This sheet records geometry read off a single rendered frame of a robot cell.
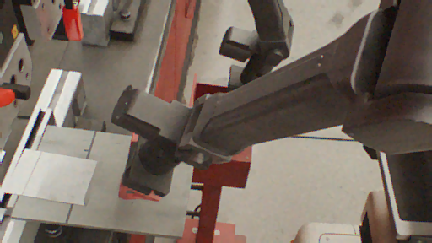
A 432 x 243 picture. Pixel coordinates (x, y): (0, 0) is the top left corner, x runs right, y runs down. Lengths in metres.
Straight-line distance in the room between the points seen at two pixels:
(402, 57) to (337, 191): 1.84
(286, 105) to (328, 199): 1.69
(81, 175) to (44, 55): 1.68
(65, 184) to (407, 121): 0.67
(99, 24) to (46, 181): 0.45
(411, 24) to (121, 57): 0.98
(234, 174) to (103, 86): 0.36
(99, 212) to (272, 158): 1.38
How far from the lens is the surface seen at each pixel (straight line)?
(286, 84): 0.40
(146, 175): 0.75
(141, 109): 0.64
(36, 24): 0.79
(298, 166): 2.14
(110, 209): 0.84
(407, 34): 0.30
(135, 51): 1.23
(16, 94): 0.64
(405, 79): 0.28
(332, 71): 0.35
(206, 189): 1.41
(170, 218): 0.82
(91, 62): 1.22
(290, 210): 2.02
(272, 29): 0.98
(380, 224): 1.13
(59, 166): 0.89
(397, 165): 0.91
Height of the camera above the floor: 1.73
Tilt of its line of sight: 52 degrees down
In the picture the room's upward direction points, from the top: 11 degrees clockwise
